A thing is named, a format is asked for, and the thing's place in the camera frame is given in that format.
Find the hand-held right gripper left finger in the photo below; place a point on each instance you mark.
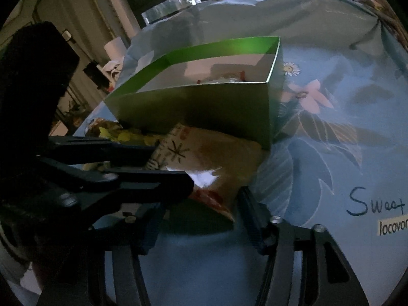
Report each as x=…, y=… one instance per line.
x=149, y=229

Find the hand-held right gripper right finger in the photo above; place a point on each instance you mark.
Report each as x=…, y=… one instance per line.
x=255, y=223

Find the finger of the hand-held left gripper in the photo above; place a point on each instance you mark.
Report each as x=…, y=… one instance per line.
x=102, y=151
x=153, y=186

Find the yellow brown snack packet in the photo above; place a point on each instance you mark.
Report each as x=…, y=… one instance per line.
x=127, y=134

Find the beige yellow snack packet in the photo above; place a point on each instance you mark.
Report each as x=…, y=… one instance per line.
x=220, y=156

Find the green cardboard box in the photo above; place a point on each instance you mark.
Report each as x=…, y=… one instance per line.
x=204, y=111

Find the potted floor plant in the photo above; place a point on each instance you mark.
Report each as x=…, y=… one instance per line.
x=74, y=111

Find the white plastic bag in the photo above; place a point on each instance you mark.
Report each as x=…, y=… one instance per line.
x=112, y=70

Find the blue floral bedsheet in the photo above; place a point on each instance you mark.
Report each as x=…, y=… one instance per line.
x=318, y=165

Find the white paper roll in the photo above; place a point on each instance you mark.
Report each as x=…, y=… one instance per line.
x=115, y=47

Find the beige curtain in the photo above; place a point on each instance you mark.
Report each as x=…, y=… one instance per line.
x=108, y=3

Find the pale yellow snack wrapper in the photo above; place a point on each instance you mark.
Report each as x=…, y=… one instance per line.
x=221, y=78

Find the red snack packet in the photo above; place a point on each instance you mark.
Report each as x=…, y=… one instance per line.
x=243, y=75

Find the wall switch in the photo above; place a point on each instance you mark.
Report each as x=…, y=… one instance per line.
x=67, y=35

